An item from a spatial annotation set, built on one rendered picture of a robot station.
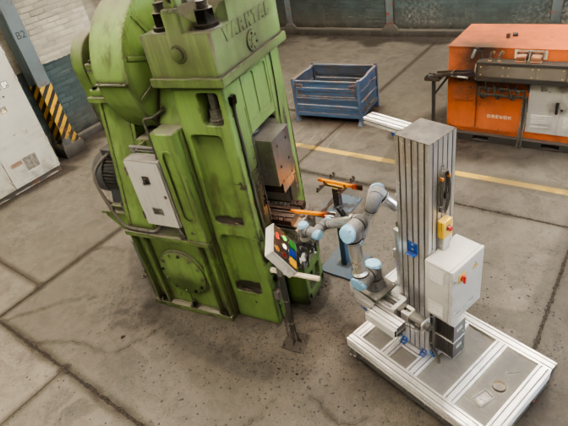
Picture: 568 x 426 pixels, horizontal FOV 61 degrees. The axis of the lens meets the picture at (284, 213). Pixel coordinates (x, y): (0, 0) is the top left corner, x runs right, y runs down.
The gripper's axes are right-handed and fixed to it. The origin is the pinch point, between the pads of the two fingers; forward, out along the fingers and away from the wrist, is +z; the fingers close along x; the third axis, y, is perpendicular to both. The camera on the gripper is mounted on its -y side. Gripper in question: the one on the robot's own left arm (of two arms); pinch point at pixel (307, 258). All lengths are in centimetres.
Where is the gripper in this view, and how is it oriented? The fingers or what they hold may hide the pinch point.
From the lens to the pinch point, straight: 371.2
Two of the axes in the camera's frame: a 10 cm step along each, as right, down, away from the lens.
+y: 6.3, 3.6, -6.9
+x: 7.6, -4.7, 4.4
